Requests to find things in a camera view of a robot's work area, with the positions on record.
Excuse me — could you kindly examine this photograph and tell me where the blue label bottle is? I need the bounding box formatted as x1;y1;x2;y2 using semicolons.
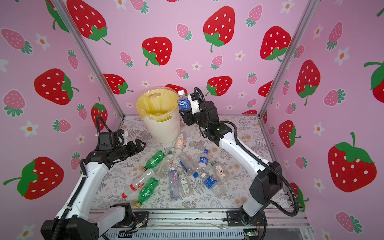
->
177;90;192;112
201;172;226;196
198;150;209;169

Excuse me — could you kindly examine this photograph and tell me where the small bottle orange label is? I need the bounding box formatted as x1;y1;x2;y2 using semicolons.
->
176;133;185;151

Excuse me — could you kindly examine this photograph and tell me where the clear bottle white cap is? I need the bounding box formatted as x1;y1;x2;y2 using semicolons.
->
156;149;176;179

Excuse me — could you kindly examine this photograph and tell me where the clear bottle blue cap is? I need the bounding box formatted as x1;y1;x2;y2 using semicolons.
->
178;152;199;178

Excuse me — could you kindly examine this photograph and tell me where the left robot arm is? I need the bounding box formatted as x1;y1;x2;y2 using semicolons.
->
41;129;147;240

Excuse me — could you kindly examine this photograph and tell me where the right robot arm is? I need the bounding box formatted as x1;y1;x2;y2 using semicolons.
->
178;88;300;225

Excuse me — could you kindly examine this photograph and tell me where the white plastic waste bin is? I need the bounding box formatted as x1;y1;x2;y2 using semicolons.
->
142;109;181;144

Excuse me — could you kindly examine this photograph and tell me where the yellow bin liner bag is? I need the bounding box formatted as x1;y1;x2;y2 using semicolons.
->
136;87;179;122

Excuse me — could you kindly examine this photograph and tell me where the green bottle upper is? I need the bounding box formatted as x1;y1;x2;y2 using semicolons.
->
141;151;165;172

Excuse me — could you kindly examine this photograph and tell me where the clear bottle red label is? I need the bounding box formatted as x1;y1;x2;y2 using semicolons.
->
121;169;155;199

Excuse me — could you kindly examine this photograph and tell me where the green bottle lower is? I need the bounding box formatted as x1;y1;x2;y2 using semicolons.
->
135;178;159;208

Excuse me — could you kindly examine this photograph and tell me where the clear bottle pink label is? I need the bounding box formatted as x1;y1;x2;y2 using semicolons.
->
168;167;181;201

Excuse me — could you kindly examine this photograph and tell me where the clear bottle green label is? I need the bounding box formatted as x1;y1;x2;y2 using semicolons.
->
177;168;193;197

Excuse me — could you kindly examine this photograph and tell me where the tea bottle beige label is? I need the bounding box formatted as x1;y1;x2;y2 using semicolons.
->
211;161;230;182

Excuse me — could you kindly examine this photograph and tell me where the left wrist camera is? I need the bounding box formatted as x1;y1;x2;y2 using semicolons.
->
97;129;127;151

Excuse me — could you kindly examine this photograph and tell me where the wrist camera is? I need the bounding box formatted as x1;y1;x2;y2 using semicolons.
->
191;97;200;115
97;129;127;151

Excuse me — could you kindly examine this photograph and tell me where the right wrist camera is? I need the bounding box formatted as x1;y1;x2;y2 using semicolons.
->
191;97;200;115

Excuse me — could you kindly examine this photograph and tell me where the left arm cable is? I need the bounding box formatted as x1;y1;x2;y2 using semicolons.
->
95;115;113;139

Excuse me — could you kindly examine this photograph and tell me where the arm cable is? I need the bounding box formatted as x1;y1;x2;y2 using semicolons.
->
95;115;113;139
193;86;301;217

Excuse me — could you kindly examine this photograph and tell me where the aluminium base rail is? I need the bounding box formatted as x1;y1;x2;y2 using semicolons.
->
99;209;316;240

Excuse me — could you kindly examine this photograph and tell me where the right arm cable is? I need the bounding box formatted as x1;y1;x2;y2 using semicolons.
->
193;86;301;217

